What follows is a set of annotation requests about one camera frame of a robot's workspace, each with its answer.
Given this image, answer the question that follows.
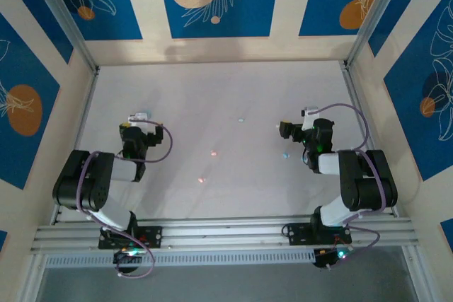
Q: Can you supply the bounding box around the white table cloth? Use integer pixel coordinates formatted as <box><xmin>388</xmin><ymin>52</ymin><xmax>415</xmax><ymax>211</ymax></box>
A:
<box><xmin>52</xmin><ymin>61</ymin><xmax>396</xmax><ymax>223</ymax></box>

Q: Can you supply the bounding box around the black controller board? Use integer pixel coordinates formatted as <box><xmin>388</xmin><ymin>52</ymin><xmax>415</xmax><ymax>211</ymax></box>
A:
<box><xmin>313</xmin><ymin>248</ymin><xmax>350</xmax><ymax>269</ymax></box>
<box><xmin>113</xmin><ymin>248</ymin><xmax>143</xmax><ymax>274</ymax></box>

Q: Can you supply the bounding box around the aluminium base beam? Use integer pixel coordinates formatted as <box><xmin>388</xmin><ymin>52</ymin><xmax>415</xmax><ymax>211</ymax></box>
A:
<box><xmin>30</xmin><ymin>215</ymin><xmax>420</xmax><ymax>254</ymax></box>

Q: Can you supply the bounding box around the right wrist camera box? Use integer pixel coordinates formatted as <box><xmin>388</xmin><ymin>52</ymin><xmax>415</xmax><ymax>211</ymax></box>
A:
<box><xmin>300</xmin><ymin>106</ymin><xmax>319</xmax><ymax>132</ymax></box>

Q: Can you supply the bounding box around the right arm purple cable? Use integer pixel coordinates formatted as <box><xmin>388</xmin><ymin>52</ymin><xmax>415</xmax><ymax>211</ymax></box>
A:
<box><xmin>307</xmin><ymin>103</ymin><xmax>386</xmax><ymax>271</ymax></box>

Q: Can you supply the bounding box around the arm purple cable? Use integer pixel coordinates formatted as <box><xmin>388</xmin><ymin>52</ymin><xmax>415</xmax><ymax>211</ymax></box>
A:
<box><xmin>307</xmin><ymin>103</ymin><xmax>386</xmax><ymax>271</ymax></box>
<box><xmin>76</xmin><ymin>121</ymin><xmax>174</xmax><ymax>279</ymax></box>

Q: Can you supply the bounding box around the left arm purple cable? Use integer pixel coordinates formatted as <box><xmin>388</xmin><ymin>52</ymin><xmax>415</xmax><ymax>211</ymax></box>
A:
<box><xmin>76</xmin><ymin>121</ymin><xmax>174</xmax><ymax>279</ymax></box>

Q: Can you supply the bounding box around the aluminium side rail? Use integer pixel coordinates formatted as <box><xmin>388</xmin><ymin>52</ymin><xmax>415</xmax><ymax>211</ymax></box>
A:
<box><xmin>340</xmin><ymin>61</ymin><xmax>399</xmax><ymax>219</ymax></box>

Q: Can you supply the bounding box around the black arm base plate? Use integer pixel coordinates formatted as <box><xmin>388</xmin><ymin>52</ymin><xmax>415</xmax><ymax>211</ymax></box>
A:
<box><xmin>282</xmin><ymin>223</ymin><xmax>353</xmax><ymax>246</ymax></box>
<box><xmin>98</xmin><ymin>226</ymin><xmax>164</xmax><ymax>250</ymax></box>

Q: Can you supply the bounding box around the aluminium frame post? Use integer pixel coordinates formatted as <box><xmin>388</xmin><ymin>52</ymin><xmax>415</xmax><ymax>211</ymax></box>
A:
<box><xmin>26</xmin><ymin>0</ymin><xmax>101</xmax><ymax>74</ymax></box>
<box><xmin>345</xmin><ymin>0</ymin><xmax>415</xmax><ymax>68</ymax></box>

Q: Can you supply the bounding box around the slotted white cable duct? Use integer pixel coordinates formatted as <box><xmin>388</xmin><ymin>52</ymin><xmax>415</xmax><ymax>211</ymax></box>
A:
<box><xmin>44</xmin><ymin>249</ymin><xmax>318</xmax><ymax>268</ymax></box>

